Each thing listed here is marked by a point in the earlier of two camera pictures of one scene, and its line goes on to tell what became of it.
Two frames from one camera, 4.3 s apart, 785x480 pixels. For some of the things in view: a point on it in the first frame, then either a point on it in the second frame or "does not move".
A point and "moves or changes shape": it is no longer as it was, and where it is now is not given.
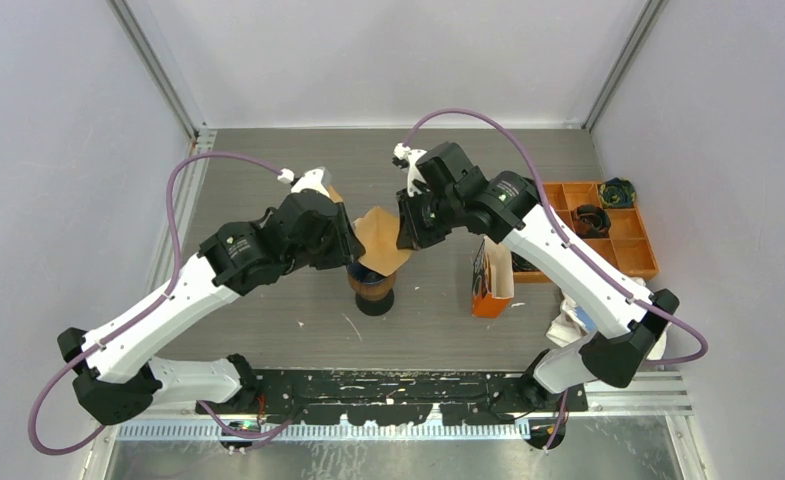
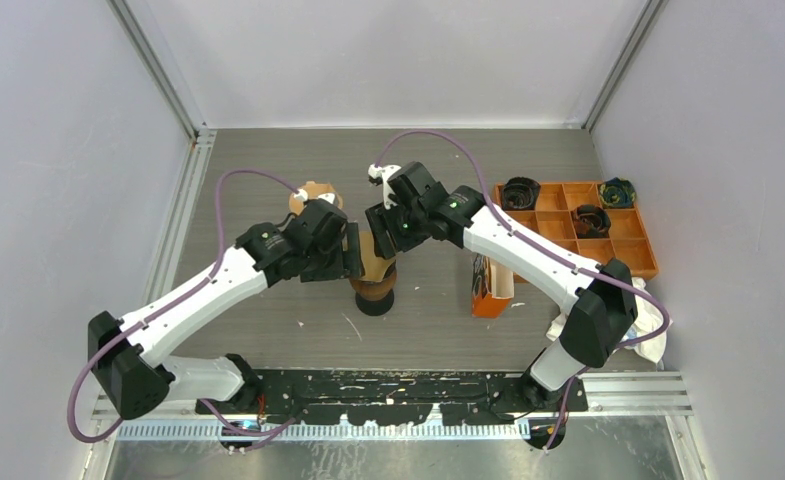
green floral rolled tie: x=617 y=192 does not move
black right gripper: x=411 y=235 → x=380 y=220
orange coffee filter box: x=492 y=279 does not move
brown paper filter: x=378 y=229 moves or changes shape
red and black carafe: x=375 y=307 does not move
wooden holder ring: x=374 y=292 does not move
